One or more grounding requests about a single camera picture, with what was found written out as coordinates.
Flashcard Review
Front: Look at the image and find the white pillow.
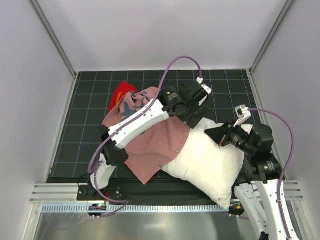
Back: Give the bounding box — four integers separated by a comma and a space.
161, 118, 245, 209

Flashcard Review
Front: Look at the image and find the red cartoon print pillowcase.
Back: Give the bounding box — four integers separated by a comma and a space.
102, 81, 191, 185

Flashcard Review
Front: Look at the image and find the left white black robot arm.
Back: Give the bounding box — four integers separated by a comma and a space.
88, 78, 212, 201

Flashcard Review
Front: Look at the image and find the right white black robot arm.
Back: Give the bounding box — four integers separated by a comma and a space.
204, 122, 299, 240

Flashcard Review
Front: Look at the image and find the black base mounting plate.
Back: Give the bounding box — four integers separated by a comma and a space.
76, 177, 256, 207

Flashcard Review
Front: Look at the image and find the black grid cutting mat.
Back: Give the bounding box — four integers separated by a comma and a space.
47, 69, 258, 183

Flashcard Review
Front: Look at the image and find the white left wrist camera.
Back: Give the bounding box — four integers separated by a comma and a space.
200, 83, 212, 98

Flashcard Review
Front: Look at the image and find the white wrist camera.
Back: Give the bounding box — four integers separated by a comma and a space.
234, 105, 252, 126
200, 83, 212, 98

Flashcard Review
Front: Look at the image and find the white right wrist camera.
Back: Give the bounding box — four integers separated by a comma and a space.
234, 105, 252, 126

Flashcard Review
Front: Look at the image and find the right aluminium frame post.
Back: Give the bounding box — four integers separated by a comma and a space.
249, 0, 296, 75

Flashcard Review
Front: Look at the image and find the aluminium frame post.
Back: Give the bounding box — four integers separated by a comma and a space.
249, 0, 296, 75
28, 0, 77, 78

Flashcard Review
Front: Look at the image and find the white slotted cable duct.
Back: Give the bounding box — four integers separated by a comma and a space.
41, 203, 228, 214

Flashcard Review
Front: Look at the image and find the aluminium front rail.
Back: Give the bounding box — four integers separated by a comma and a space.
29, 180, 304, 204

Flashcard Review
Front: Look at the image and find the left aluminium frame post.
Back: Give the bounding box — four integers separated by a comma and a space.
28, 0, 77, 78

